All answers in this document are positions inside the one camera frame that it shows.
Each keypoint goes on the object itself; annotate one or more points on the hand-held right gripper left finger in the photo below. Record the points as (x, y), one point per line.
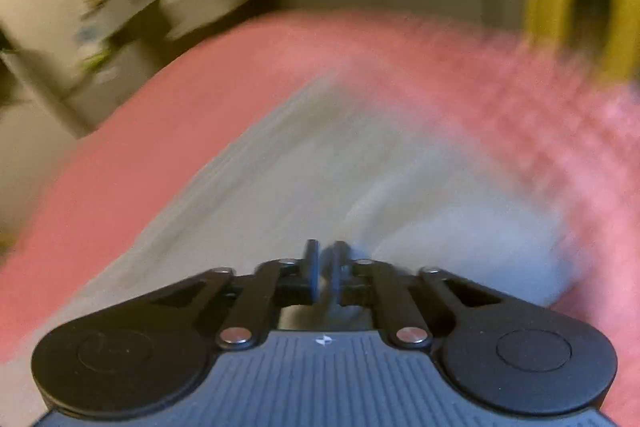
(312, 269)

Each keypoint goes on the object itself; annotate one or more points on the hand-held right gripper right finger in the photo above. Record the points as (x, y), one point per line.
(340, 272)

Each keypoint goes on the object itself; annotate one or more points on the grey pants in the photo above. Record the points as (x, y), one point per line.
(300, 167)

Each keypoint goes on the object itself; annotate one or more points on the pink ribbed blanket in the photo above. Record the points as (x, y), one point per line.
(200, 82)

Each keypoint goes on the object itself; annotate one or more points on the green tissue box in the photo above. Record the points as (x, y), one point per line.
(95, 57)

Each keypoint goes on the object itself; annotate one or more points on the white drawer cabinet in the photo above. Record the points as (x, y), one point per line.
(45, 7)

